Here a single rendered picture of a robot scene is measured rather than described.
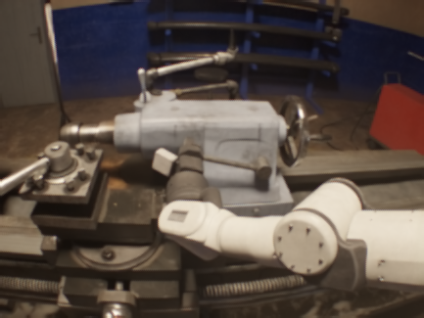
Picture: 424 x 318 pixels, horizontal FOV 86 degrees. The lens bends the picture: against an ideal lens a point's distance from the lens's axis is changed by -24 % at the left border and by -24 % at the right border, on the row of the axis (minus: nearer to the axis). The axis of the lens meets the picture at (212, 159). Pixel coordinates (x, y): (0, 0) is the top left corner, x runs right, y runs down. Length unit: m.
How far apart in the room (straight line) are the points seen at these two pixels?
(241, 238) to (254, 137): 0.42
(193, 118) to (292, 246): 0.51
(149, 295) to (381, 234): 0.55
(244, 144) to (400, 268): 0.58
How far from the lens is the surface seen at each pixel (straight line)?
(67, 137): 0.86
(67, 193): 0.60
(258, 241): 0.38
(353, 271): 0.31
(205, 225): 0.43
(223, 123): 0.75
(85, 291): 0.75
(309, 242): 0.30
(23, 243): 0.97
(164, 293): 0.71
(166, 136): 0.75
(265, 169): 0.77
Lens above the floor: 1.50
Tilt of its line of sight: 35 degrees down
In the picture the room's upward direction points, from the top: 3 degrees clockwise
